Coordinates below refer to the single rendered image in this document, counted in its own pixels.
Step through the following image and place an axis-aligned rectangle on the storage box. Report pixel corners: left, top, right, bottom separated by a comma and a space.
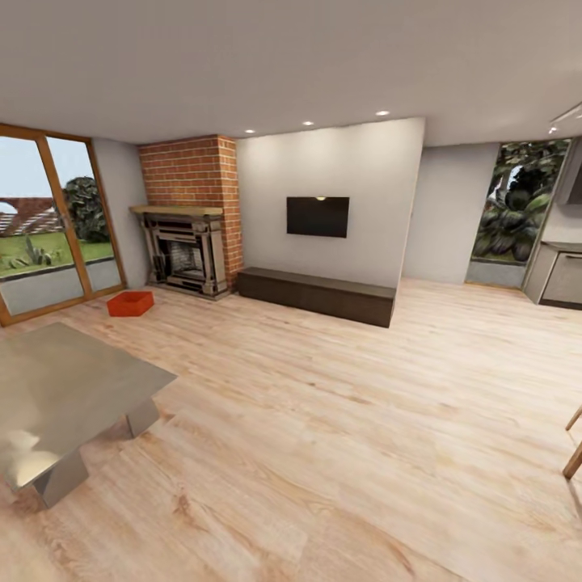
107, 291, 154, 317

